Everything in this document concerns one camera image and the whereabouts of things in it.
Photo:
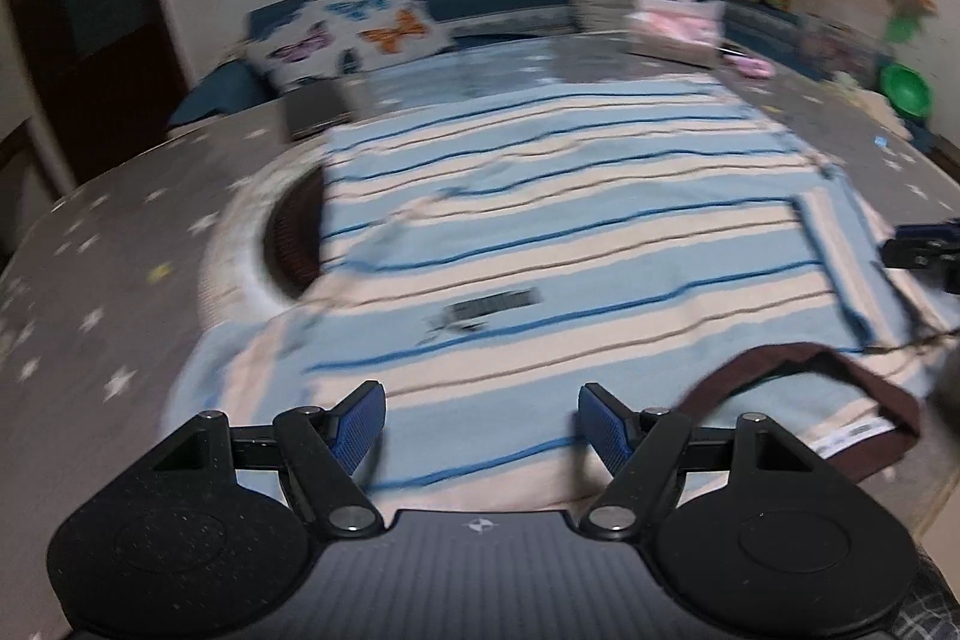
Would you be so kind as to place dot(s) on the brown wooden door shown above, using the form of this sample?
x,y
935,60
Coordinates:
x,y
97,10

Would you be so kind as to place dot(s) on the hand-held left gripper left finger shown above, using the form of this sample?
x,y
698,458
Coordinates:
x,y
361,428

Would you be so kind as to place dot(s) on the blue cream striped shirt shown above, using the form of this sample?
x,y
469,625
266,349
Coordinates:
x,y
525,220

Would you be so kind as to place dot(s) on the grey star-printed table cover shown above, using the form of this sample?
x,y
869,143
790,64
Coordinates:
x,y
112,235

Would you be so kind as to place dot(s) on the white lace-edged cover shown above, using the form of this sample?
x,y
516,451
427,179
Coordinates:
x,y
229,265

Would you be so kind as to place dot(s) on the green bowl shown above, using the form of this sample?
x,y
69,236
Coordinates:
x,y
906,89

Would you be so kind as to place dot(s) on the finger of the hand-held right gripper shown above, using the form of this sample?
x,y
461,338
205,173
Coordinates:
x,y
926,250

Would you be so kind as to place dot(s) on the small pink item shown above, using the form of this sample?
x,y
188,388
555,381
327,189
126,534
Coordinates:
x,y
752,66

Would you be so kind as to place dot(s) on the pink white cloth bundle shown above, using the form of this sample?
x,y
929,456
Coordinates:
x,y
675,25

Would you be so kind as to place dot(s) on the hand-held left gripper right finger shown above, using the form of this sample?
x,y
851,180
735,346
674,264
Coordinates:
x,y
604,431

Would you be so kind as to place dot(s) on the butterfly print pillow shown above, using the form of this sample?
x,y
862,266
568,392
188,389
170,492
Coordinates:
x,y
352,29

